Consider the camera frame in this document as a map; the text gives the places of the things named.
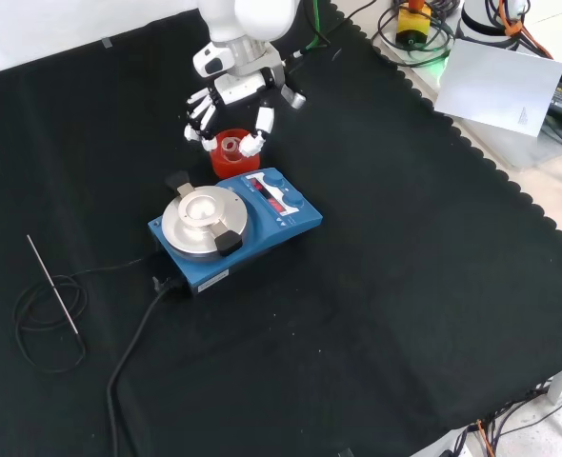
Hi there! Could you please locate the white paper sheet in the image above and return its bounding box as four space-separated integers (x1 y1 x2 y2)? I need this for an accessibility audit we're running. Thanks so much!
432 38 562 139

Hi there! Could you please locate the black bench cloth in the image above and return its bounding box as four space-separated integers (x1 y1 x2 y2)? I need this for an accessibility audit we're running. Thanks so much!
0 0 562 457

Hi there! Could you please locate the black hand cable with plug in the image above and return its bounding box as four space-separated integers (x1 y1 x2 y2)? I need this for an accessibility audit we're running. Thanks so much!
283 0 377 62

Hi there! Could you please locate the orange flask support ring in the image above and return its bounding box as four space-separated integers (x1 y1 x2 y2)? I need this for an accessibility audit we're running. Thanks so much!
209 128 262 180

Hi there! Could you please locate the green hand cable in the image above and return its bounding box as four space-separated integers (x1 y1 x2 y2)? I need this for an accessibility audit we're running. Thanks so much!
304 0 332 51

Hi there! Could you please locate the black floor cable bundle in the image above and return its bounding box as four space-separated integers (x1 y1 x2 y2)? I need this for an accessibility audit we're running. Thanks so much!
452 385 562 457

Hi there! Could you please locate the thin metal probe rod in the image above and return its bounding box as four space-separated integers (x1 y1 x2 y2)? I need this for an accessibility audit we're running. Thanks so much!
26 234 80 334

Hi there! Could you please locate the blue base heater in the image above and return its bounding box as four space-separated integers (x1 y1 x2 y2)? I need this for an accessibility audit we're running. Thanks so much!
147 167 324 297

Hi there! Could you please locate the thick black power cable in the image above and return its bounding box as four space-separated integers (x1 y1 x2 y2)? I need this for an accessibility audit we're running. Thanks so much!
106 275 187 457

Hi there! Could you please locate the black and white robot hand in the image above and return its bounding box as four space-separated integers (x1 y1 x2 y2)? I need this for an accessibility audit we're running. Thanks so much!
184 50 307 157

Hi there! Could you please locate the yellow stop button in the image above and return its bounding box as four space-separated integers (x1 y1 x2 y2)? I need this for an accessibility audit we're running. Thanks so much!
394 0 433 49

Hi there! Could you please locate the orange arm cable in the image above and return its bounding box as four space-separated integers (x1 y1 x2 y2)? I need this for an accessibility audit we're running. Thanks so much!
497 0 556 61

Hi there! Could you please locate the thin black probe cable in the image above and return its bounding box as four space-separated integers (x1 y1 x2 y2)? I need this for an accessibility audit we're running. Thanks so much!
13 256 149 373

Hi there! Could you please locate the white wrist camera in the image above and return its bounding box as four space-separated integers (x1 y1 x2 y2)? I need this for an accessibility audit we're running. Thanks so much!
192 42 232 77

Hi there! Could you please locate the black coiled cable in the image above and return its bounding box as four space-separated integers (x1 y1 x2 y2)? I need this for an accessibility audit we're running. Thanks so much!
375 0 456 68

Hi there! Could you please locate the orange floor cable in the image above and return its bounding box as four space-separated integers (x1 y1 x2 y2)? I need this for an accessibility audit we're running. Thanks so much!
475 418 496 457

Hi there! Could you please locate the clear round-bottom flask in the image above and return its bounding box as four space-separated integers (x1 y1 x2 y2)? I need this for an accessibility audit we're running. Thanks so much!
220 136 244 166

